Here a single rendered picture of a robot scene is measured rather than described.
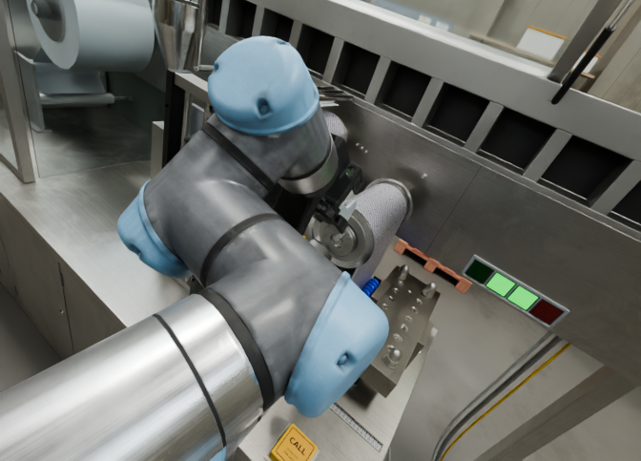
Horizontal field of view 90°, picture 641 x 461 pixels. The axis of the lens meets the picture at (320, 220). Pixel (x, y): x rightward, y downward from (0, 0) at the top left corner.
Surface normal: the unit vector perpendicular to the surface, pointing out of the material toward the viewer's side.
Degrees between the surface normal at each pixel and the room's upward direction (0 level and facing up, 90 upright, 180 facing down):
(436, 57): 90
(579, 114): 90
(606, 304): 90
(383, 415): 0
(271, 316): 20
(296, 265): 10
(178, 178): 47
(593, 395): 90
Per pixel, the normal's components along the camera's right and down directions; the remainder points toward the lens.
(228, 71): -0.21, -0.27
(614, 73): -0.44, 0.37
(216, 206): -0.07, -0.58
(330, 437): 0.30, -0.80
